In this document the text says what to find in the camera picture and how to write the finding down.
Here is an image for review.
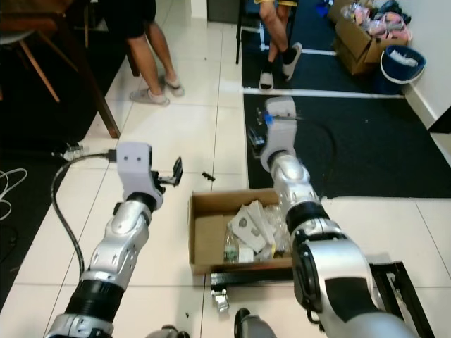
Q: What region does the brown cardboard rubbish box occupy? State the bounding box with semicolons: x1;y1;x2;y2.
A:
188;189;297;275

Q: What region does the black floor mat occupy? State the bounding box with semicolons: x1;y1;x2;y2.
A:
240;0;395;91
0;42;113;303
242;92;451;200

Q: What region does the white plug adapter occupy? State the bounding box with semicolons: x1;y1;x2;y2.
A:
63;143;85;159

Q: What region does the clear plastic bottle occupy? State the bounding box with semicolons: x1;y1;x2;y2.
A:
224;232;239;263

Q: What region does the clear plastic film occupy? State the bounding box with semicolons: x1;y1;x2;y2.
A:
261;204;291;254

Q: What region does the person in black socks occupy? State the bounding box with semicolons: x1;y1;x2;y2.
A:
256;0;304;91

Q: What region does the person in black shorts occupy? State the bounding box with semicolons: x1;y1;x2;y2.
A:
99;0;185;106

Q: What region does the dark wooden table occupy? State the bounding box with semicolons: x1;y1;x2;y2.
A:
0;0;122;139

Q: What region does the open cardboard storage box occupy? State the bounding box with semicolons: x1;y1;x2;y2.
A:
328;0;413;68

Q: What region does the robot left leg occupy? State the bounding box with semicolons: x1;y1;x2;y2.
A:
161;324;199;338

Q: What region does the robot leg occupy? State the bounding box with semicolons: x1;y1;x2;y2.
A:
161;324;199;338
234;308;277;338

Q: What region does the blue bucket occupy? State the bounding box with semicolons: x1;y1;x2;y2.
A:
381;44;427;85

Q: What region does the wooden legged chair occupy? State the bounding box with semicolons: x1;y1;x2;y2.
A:
0;28;61;103

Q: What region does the pink bag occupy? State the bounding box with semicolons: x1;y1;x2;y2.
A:
352;4;409;39

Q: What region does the robot right leg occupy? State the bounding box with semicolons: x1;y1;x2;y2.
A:
234;308;277;338

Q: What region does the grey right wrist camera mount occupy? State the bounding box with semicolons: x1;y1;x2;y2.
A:
264;96;298;159

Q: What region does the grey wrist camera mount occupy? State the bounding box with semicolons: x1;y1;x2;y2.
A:
264;96;298;159
116;142;159;210

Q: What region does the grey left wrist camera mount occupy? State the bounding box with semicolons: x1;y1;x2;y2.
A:
116;142;159;210

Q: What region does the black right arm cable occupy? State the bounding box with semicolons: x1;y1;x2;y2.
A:
296;118;338;177

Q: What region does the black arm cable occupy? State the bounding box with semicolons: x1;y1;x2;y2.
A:
296;118;338;177
51;150;119;277

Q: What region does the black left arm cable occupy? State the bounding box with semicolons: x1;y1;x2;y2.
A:
51;150;119;277

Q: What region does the black metal cart frame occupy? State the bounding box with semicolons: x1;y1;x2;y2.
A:
210;262;436;338

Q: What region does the white floor cable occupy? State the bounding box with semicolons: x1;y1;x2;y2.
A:
0;168;29;220

